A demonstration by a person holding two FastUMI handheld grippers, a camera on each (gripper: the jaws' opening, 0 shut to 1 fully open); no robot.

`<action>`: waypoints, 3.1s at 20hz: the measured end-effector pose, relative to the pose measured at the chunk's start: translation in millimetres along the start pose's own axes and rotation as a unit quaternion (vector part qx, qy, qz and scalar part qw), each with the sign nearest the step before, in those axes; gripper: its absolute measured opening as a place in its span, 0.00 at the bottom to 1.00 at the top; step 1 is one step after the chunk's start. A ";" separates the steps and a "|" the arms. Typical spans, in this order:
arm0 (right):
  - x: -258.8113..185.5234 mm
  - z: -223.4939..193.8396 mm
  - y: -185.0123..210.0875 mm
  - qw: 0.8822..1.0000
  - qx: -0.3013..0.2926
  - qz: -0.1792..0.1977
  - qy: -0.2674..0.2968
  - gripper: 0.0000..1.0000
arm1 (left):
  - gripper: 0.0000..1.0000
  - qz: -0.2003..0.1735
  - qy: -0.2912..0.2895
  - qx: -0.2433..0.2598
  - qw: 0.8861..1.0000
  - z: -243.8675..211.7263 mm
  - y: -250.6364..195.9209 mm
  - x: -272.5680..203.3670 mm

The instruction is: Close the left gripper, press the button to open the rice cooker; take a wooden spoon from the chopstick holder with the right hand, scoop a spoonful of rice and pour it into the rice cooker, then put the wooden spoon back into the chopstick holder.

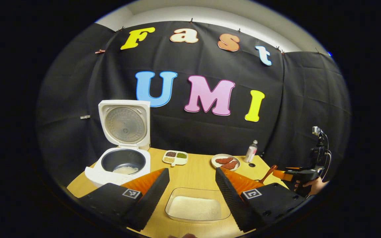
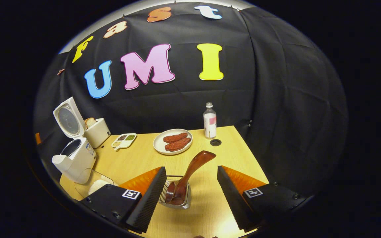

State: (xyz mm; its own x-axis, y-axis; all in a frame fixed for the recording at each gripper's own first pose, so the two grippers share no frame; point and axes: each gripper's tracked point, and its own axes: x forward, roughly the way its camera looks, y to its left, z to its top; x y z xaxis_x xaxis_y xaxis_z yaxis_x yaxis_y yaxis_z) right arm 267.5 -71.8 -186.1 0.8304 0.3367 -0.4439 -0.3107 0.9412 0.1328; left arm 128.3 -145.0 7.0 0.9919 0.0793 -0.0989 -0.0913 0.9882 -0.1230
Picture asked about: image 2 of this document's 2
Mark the clear plastic rice container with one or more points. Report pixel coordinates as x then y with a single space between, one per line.
84 178

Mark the brown wooden spoon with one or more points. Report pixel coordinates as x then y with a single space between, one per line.
193 165

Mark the white round plate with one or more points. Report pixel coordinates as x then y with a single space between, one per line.
159 145

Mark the toasted bread slice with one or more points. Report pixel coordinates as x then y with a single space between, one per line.
90 122

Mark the white toaster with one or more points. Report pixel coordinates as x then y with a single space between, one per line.
99 134

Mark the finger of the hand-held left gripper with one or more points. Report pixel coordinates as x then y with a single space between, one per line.
38 138

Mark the clear bottle with pink label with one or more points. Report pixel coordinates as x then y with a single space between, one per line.
210 122

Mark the black backdrop cloth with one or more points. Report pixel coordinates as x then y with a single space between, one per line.
276 99

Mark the orange cloth clip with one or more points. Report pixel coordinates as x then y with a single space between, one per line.
61 71

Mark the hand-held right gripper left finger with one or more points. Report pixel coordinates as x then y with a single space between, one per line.
149 201

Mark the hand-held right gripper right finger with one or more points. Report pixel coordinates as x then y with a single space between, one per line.
232 198

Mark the red sausage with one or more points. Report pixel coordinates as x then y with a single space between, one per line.
175 138
178 145

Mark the white divided grain dish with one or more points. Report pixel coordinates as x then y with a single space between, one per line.
124 141

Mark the white rice cooker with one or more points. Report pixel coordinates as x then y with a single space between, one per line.
81 158

